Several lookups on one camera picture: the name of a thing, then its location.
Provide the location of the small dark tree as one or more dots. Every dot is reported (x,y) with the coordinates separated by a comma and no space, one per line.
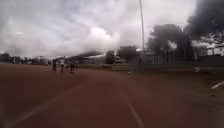
(109,57)

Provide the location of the grass strip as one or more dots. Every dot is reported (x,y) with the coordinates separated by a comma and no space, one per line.
(120,67)

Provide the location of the dark low building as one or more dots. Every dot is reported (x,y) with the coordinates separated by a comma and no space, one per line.
(127,53)

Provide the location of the red running track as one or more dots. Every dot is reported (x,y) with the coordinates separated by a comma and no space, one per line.
(100,106)

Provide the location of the tall thin pole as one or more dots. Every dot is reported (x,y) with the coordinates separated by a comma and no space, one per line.
(142,26)

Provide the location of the group of people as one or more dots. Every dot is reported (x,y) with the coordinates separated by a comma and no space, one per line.
(62,65)

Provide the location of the large dark tree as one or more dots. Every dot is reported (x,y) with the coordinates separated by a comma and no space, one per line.
(166,40)
(208,20)

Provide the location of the distant row of trees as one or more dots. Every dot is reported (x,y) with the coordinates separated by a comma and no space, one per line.
(20,60)

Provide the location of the grey fence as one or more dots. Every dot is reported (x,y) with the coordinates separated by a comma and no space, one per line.
(206,61)

